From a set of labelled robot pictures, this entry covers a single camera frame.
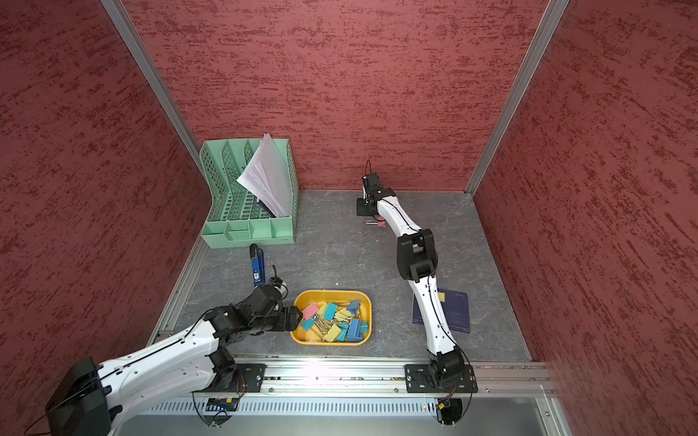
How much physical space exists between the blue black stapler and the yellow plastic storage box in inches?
6.9

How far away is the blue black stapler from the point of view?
93 cm

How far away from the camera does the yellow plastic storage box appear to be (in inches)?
31.3
